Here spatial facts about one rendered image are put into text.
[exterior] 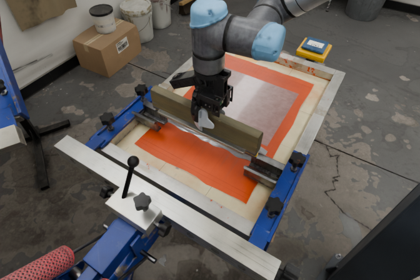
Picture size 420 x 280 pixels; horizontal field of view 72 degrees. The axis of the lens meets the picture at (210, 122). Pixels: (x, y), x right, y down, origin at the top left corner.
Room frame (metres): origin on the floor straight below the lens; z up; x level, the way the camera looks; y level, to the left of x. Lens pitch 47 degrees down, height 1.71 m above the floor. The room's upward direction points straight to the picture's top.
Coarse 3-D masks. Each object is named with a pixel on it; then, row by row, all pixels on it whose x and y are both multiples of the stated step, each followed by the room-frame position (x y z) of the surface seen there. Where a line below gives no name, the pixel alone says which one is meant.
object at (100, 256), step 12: (120, 228) 0.28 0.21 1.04; (132, 228) 0.28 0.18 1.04; (108, 240) 0.25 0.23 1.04; (120, 240) 0.25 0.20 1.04; (132, 240) 0.26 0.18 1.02; (96, 252) 0.22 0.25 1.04; (108, 252) 0.22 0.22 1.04; (120, 252) 0.22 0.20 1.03; (96, 264) 0.20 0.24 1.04; (108, 264) 0.20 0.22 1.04; (108, 276) 0.18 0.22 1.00
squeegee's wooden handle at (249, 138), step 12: (156, 96) 0.64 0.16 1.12; (168, 96) 0.62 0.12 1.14; (180, 96) 0.62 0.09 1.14; (156, 108) 0.64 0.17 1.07; (168, 108) 0.62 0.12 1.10; (180, 108) 0.59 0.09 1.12; (204, 108) 0.57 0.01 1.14; (192, 120) 0.57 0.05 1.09; (216, 120) 0.53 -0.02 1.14; (228, 120) 0.53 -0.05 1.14; (216, 132) 0.53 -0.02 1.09; (228, 132) 0.51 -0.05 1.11; (240, 132) 0.49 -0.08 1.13; (252, 132) 0.48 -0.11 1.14; (240, 144) 0.49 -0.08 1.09; (252, 144) 0.47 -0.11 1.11
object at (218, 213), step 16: (288, 64) 1.01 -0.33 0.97; (304, 64) 0.98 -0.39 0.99; (336, 80) 0.88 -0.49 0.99; (320, 112) 0.70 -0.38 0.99; (128, 128) 0.65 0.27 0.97; (112, 144) 0.56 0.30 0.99; (304, 144) 0.56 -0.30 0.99; (112, 160) 0.52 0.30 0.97; (144, 176) 0.45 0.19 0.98; (160, 176) 0.45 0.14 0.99; (176, 192) 0.40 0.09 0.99; (192, 192) 0.40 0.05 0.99; (192, 208) 0.37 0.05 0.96; (208, 208) 0.35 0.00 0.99; (224, 208) 0.35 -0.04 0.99; (224, 224) 0.31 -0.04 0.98; (240, 224) 0.31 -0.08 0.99
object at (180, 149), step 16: (240, 64) 1.03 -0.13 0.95; (256, 64) 1.03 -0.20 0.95; (240, 80) 0.92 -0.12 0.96; (256, 80) 0.92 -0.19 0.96; (240, 96) 0.83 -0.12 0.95; (176, 128) 0.66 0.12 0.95; (144, 144) 0.59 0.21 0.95; (160, 144) 0.59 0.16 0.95; (176, 144) 0.59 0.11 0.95; (192, 144) 0.59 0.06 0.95; (176, 160) 0.53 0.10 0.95; (192, 160) 0.53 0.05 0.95
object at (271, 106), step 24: (264, 72) 0.97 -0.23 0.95; (264, 96) 0.83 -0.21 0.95; (288, 96) 0.83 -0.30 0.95; (240, 120) 0.70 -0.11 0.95; (264, 120) 0.70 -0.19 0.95; (288, 120) 0.70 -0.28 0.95; (264, 144) 0.59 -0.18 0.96; (192, 168) 0.50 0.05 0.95; (216, 168) 0.50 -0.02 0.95; (240, 168) 0.50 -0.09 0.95; (240, 192) 0.42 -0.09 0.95
